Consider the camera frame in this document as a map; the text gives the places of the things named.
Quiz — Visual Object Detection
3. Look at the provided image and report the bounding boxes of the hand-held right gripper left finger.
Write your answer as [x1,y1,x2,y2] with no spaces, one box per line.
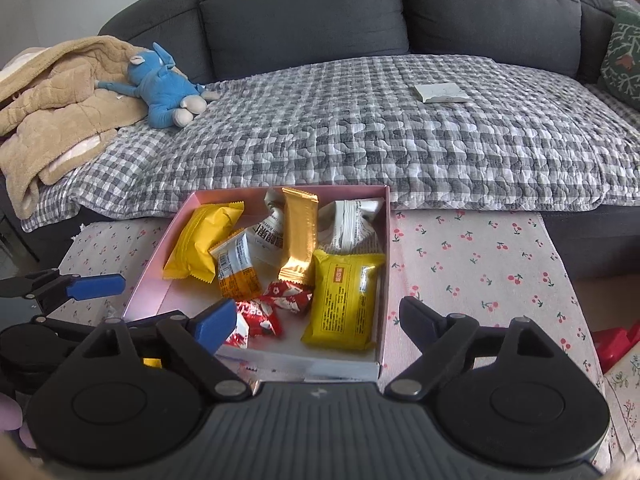
[65,299,251,402]

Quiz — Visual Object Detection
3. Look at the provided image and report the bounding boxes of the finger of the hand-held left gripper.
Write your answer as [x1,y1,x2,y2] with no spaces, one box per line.
[0,270,126,313]
[31,313,103,343]

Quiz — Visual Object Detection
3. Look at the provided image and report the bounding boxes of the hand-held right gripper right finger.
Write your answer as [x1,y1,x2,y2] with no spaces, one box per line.
[385,296,571,401]

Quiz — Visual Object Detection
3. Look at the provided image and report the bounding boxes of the small red white snack packet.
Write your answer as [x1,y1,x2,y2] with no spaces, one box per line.
[260,280,313,315]
[235,300,283,338]
[222,317,251,348]

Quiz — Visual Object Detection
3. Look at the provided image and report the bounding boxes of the orange white snack packet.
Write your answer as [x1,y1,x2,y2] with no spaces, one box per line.
[209,230,263,301]

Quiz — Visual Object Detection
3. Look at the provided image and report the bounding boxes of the pink silver cardboard box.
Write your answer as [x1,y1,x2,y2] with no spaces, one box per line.
[122,185,392,383]

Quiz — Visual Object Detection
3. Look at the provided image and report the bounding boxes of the yellow snack packet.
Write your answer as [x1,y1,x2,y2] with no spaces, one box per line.
[162,201,246,283]
[301,249,387,351]

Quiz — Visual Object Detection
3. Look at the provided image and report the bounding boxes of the white black-print snack packet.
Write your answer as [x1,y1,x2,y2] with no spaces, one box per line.
[247,187,291,267]

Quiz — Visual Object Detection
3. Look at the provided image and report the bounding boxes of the white grey snack packet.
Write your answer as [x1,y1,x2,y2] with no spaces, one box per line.
[317,199,386,256]

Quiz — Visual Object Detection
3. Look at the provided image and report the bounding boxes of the long golden snack packet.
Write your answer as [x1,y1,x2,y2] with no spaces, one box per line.
[277,187,319,283]

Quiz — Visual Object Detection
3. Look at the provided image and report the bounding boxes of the cherry-print tablecloth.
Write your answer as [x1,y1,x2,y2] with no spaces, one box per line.
[30,207,608,480]

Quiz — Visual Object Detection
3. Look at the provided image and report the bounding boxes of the beige quilted jacket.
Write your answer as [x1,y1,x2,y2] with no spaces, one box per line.
[0,35,151,221]

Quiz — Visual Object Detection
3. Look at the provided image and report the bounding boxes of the red plastic stool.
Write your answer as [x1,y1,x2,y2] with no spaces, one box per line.
[592,322,640,372]

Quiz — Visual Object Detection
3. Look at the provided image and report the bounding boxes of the grey checkered quilt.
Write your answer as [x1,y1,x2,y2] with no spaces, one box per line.
[20,52,640,233]

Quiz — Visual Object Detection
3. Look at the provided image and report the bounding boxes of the blue plush toy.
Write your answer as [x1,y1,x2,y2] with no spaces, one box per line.
[96,42,221,130]

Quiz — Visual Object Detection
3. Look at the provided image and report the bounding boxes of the flat white packet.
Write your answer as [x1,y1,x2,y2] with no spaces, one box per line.
[412,81,476,105]

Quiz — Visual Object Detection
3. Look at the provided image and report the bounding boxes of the dark grey sofa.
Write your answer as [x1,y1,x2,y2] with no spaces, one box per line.
[0,0,640,281]

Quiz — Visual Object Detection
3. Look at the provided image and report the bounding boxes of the green patterned cushion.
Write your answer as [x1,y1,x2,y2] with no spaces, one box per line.
[597,5,640,111]

